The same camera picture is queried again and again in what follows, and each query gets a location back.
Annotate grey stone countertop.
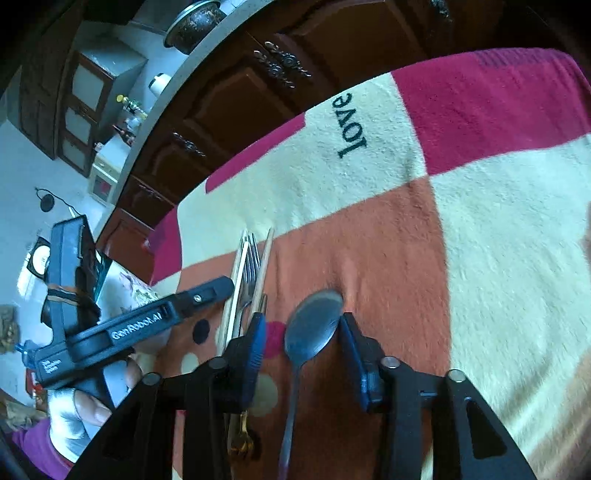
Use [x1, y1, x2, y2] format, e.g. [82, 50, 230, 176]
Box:
[95, 0, 262, 241]

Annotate white microwave oven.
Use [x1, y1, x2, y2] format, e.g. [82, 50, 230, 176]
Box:
[88, 138, 132, 204]

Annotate white canister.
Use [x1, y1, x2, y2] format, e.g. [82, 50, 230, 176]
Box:
[148, 73, 172, 97]

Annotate person's left hand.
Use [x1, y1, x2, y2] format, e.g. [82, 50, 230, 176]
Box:
[48, 360, 143, 462]

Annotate dark cooking pot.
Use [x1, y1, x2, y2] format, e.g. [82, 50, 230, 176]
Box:
[164, 0, 229, 55]

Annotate brown wooden wall cabinets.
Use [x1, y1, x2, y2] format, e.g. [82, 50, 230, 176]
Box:
[18, 41, 148, 176]

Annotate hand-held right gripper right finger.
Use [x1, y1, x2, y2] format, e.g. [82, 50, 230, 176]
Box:
[339, 313, 539, 480]

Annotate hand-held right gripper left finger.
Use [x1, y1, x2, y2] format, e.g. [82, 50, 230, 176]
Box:
[69, 311, 269, 480]

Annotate brown wooden base cabinets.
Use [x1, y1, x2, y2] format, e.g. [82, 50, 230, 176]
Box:
[97, 0, 591, 287]

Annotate printed patchwork blanket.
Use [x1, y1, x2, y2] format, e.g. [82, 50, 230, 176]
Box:
[148, 46, 591, 480]

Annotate brown wooden chopstick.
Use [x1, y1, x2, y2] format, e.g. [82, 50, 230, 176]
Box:
[250, 227, 276, 324]

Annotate large metal spoon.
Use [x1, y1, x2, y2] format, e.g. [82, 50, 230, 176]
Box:
[277, 290, 345, 480]

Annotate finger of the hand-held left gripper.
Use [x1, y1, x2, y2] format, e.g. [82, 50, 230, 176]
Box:
[161, 276, 235, 324]

